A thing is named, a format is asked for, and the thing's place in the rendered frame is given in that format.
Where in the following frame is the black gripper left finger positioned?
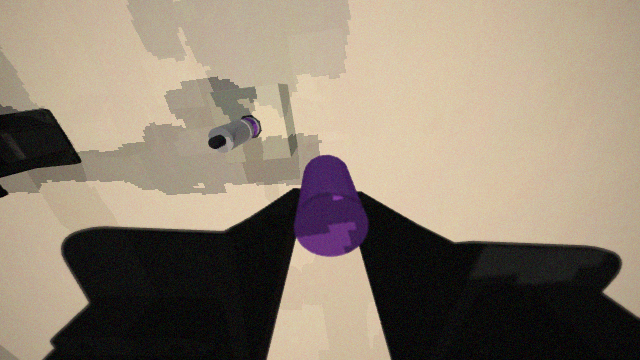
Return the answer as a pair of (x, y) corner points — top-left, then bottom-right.
(61, 188), (301, 360)

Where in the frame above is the grey marker with purple band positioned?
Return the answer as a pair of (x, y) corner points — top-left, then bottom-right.
(208, 117), (260, 153)

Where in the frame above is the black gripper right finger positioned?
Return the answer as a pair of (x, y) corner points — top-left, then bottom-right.
(357, 191), (622, 360)

